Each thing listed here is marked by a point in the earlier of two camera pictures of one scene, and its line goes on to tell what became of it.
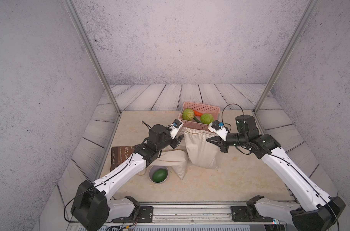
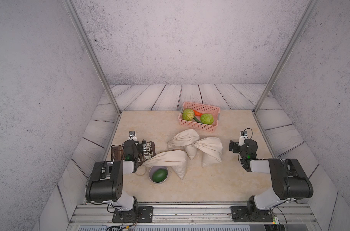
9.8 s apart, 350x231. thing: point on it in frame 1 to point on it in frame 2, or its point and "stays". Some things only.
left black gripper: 175,142 to 139,147
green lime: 160,175 stays
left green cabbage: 188,114 stays
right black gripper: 220,143 to 236,144
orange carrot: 197,113 stays
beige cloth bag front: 177,159 stays
